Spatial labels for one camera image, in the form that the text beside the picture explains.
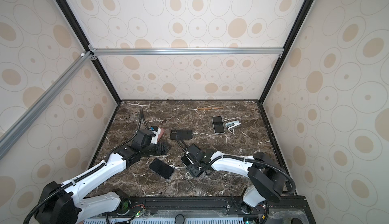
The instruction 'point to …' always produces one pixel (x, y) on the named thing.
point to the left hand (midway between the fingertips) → (169, 144)
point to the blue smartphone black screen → (218, 124)
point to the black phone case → (185, 134)
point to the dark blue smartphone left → (161, 168)
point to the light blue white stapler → (230, 125)
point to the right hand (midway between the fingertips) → (195, 166)
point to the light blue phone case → (220, 133)
